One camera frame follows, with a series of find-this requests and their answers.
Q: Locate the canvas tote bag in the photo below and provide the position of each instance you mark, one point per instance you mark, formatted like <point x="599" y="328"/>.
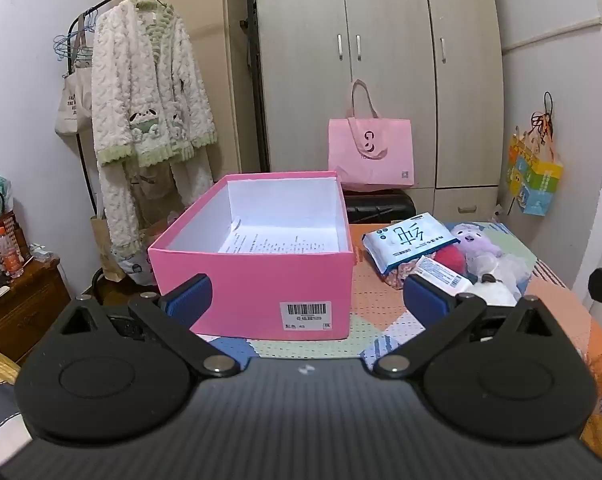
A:
<point x="71" y="110"/>

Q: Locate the patchwork table cover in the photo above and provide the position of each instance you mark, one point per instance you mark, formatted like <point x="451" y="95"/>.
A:
<point x="376" y="305"/>

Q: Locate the black clothes rack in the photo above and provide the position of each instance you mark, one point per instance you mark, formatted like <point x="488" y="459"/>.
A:
<point x="87" y="172"/>

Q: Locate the wooden nightstand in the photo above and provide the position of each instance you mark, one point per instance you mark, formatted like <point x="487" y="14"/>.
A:
<point x="26" y="310"/>

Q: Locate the beige wardrobe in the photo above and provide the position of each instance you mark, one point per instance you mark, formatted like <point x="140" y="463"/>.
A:
<point x="391" y="35"/>

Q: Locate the orange drink bottle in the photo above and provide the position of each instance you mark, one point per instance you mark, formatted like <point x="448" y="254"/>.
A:
<point x="10" y="257"/>

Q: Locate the pink tote bag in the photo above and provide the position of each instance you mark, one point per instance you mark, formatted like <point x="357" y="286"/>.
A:
<point x="371" y="160"/>

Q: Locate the cream fleece robe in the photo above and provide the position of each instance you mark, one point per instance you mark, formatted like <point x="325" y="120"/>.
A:
<point x="141" y="85"/>

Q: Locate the beige wooden door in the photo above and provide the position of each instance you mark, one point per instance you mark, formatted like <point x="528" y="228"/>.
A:
<point x="221" y="60"/>

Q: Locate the floral cloth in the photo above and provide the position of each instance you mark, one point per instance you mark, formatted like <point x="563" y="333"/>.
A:
<point x="398" y="276"/>

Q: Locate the purple plush toy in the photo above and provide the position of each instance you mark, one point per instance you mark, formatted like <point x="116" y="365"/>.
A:
<point x="476" y="250"/>

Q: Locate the white and blue tissue pack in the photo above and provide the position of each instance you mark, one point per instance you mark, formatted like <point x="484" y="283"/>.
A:
<point x="406" y="242"/>

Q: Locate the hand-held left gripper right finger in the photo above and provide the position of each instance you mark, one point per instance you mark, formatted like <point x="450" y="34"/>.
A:
<point x="426" y="302"/>

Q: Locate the black suitcase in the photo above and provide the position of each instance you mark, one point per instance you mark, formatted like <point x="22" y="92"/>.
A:
<point x="376" y="207"/>

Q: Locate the white plush toy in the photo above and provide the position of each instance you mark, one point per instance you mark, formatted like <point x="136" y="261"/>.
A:
<point x="501" y="292"/>

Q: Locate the white tube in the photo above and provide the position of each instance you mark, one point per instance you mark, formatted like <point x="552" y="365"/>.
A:
<point x="441" y="274"/>

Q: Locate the brown paper bag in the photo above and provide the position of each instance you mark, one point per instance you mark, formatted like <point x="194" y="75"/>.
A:
<point x="103" y="255"/>

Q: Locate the pink cardboard box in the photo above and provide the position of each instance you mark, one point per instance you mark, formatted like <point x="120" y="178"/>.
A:
<point x="261" y="280"/>

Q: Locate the white refrigerator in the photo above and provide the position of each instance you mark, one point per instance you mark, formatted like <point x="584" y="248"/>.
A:
<point x="581" y="160"/>

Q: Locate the red fluffy plush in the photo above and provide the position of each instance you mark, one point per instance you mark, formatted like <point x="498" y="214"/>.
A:
<point x="451" y="259"/>

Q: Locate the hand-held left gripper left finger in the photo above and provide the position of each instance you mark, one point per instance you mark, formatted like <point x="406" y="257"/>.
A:
<point x="188" y="302"/>

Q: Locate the colourful paper bag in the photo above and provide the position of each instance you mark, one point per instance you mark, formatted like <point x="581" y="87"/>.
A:
<point x="536" y="175"/>

